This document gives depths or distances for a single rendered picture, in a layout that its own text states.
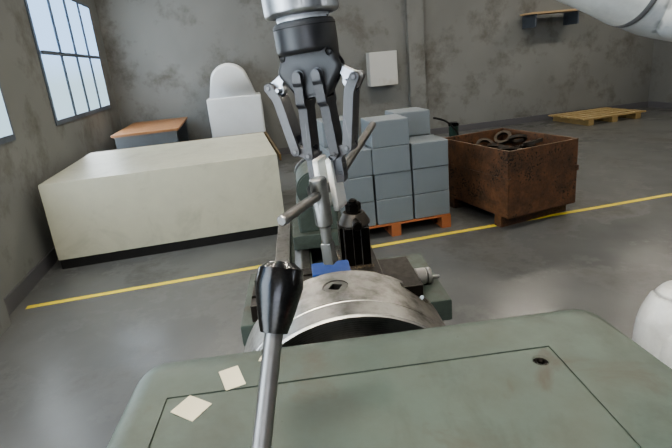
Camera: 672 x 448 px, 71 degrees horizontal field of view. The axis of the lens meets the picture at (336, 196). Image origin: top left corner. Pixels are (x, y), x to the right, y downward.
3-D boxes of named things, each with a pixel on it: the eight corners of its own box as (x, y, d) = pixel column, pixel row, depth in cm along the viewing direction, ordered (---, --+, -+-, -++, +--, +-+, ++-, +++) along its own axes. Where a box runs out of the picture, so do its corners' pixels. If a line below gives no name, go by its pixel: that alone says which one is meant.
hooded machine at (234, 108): (268, 157, 810) (255, 60, 764) (272, 165, 740) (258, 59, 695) (218, 164, 793) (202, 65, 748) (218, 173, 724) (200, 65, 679)
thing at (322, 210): (334, 266, 60) (321, 179, 57) (319, 266, 60) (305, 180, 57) (341, 259, 61) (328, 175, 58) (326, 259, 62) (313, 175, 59)
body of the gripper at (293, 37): (347, 12, 57) (357, 89, 60) (286, 24, 61) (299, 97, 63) (322, 11, 51) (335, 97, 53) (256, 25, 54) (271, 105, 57)
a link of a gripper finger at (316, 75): (320, 67, 59) (330, 65, 58) (340, 153, 62) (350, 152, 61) (307, 70, 55) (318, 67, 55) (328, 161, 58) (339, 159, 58)
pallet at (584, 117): (607, 113, 939) (607, 106, 936) (648, 117, 849) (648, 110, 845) (545, 121, 913) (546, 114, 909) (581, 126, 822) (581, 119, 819)
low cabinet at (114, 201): (105, 214, 557) (90, 152, 535) (273, 190, 595) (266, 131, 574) (60, 270, 403) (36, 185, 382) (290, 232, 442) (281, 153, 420)
